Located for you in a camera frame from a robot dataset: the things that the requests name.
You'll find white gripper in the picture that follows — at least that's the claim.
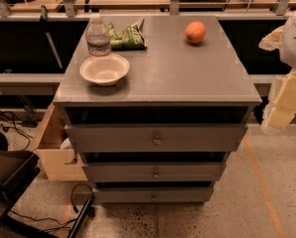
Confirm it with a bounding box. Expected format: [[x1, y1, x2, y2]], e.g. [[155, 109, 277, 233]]
[[258, 11, 296, 129]]

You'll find clear plastic water bottle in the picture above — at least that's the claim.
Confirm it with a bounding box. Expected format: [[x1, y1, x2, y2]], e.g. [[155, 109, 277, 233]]
[[85, 14, 111, 57]]

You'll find white paper bowl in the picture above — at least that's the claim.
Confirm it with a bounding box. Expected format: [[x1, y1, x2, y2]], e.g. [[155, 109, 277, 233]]
[[79, 54, 130, 86]]

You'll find orange fruit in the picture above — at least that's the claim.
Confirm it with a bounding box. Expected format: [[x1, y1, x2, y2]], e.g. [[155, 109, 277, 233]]
[[185, 22, 206, 44]]

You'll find grey drawer cabinet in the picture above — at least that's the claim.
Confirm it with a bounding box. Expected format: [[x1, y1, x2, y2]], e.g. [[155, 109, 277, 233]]
[[53, 15, 263, 206]]

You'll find green chip bag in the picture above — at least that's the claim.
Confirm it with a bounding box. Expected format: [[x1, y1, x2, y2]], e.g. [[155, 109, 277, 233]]
[[108, 20, 147, 50]]

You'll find bottom grey drawer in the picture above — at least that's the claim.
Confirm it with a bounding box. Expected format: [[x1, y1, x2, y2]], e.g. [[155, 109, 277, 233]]
[[93, 187, 214, 204]]

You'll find grey drawer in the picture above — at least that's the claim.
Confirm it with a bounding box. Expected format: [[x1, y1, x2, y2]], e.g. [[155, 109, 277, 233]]
[[66, 125, 247, 153], [82, 162, 226, 182], [93, 187, 214, 204]]

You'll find top grey drawer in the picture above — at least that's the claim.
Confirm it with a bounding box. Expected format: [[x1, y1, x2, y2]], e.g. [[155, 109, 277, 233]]
[[66, 125, 247, 153]]

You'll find middle grey drawer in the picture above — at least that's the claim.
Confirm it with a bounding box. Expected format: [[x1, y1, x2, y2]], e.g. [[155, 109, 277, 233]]
[[82, 162, 226, 182]]

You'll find dark brown chair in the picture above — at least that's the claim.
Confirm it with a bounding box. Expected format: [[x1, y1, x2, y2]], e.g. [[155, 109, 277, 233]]
[[0, 133, 43, 238]]

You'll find black floor cable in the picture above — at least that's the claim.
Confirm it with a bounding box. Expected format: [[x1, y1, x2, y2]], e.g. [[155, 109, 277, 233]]
[[7, 181, 96, 234]]

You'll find green handled tool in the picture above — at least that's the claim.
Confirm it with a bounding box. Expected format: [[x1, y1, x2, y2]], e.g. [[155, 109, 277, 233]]
[[40, 5, 64, 69]]

